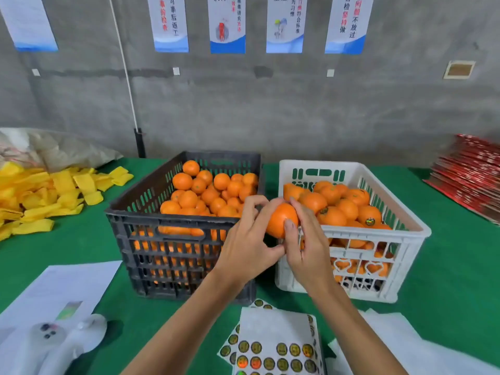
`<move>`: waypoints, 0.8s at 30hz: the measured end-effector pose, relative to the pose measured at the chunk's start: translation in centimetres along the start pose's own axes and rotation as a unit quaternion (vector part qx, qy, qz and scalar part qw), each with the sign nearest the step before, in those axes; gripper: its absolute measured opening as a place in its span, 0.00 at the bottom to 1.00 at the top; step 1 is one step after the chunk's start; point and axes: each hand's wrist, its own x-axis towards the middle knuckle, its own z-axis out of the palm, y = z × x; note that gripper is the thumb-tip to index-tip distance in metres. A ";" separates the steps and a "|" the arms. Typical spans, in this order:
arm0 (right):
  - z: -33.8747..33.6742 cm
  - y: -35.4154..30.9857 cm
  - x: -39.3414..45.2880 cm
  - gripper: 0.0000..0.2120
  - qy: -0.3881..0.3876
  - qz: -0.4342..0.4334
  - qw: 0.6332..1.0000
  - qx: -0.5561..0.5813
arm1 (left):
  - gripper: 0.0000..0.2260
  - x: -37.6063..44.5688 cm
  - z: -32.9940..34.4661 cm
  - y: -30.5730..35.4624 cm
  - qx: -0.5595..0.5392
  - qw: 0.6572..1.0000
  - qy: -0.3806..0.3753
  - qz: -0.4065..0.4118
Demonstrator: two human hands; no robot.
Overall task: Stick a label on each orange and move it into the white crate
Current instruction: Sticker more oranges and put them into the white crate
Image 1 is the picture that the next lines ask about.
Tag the person's left hand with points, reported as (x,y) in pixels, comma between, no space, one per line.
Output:
(246,250)

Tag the person's right hand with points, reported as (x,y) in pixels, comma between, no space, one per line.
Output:
(311,257)

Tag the single orange fruit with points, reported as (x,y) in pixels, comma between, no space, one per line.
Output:
(281,220)

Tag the heap of labelled oranges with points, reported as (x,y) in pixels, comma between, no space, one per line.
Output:
(348,208)

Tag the pile of oranges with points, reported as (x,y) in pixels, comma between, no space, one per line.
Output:
(191,187)

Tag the white plastic crate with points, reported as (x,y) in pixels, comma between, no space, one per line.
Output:
(406,230)

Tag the black plastic crate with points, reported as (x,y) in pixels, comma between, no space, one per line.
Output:
(125,222)

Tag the person's right forearm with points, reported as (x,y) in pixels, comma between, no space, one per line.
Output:
(355,332)

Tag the person's left forearm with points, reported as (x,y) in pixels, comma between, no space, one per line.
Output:
(176,332)

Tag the white backing sheet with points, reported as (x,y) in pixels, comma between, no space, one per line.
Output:
(422,351)

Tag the green felt table cover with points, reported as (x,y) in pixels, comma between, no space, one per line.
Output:
(461,285)

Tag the stack of red cardboard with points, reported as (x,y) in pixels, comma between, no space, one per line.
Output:
(469,175)

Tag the white printed paper sheet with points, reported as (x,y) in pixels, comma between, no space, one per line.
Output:
(55,289)

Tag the white handheld controller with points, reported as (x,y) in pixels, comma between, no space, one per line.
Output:
(55,343)

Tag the pile of yellow bags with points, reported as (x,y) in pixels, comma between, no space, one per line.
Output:
(39,195)

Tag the white pole with black base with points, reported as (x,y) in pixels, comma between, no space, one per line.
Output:
(125,70)

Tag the beige woven sack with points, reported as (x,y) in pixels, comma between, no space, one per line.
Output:
(55,148)

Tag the white notice with blue border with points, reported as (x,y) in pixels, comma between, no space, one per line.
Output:
(27,23)

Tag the blue white wall poster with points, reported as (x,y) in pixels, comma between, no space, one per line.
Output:
(168,23)
(226,23)
(286,23)
(349,23)

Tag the beige wall plate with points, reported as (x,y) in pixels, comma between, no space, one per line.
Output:
(459,69)

